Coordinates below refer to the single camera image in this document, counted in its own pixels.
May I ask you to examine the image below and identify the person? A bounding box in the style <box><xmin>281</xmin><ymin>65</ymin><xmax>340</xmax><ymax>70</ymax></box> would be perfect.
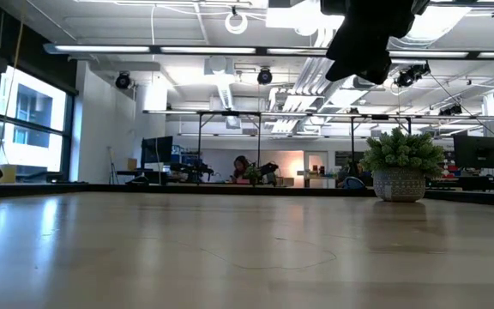
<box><xmin>232</xmin><ymin>154</ymin><xmax>251</xmax><ymax>180</ymax></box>

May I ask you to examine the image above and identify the small background potted plant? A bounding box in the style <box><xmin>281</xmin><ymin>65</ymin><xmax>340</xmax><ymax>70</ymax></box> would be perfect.
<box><xmin>244</xmin><ymin>166</ymin><xmax>262</xmax><ymax>185</ymax></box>

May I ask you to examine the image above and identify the round black ceiling spotlight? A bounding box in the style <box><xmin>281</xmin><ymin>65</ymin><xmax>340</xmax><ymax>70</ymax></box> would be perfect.
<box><xmin>256</xmin><ymin>67</ymin><xmax>273</xmax><ymax>86</ymax></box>
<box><xmin>115</xmin><ymin>71</ymin><xmax>133</xmax><ymax>90</ymax></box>

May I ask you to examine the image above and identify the black computer monitor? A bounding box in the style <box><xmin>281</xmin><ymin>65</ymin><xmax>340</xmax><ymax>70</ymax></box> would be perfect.
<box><xmin>452</xmin><ymin>135</ymin><xmax>494</xmax><ymax>170</ymax></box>
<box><xmin>141</xmin><ymin>136</ymin><xmax>174</xmax><ymax>165</ymax></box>

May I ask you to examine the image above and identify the artificial green potted plant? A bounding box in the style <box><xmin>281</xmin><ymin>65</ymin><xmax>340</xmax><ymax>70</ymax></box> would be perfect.
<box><xmin>359</xmin><ymin>127</ymin><xmax>446</xmax><ymax>203</ymax></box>

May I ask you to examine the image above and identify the black ceiling track light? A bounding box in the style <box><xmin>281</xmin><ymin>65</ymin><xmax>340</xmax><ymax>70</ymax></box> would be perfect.
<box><xmin>438</xmin><ymin>104</ymin><xmax>463</xmax><ymax>117</ymax></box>

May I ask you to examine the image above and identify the black framed window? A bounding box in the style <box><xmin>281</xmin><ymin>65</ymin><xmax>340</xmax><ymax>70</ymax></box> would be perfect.
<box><xmin>0</xmin><ymin>64</ymin><xmax>76</xmax><ymax>184</ymax></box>

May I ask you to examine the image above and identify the long ceiling light strip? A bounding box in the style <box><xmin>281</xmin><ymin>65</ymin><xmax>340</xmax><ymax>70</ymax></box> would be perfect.
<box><xmin>43</xmin><ymin>42</ymin><xmax>494</xmax><ymax>60</ymax></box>

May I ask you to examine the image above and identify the small yellow container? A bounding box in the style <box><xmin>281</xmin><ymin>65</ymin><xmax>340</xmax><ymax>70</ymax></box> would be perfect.
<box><xmin>0</xmin><ymin>164</ymin><xmax>17</xmax><ymax>185</ymax></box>

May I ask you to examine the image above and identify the black background rig frame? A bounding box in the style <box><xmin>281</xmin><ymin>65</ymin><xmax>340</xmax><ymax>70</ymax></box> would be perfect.
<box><xmin>143</xmin><ymin>110</ymin><xmax>414</xmax><ymax>185</ymax></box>

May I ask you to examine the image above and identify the white ceiling cable coil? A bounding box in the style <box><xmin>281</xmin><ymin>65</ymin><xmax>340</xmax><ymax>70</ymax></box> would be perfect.
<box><xmin>224</xmin><ymin>10</ymin><xmax>249</xmax><ymax>35</ymax></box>

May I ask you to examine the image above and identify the black ceiling camera cluster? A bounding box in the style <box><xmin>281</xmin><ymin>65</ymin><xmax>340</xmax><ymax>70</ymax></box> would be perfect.
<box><xmin>395</xmin><ymin>63</ymin><xmax>431</xmax><ymax>88</ymax></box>

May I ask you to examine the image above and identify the black metal table frame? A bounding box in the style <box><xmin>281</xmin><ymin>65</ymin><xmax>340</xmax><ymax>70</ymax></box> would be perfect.
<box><xmin>0</xmin><ymin>183</ymin><xmax>494</xmax><ymax>209</ymax></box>

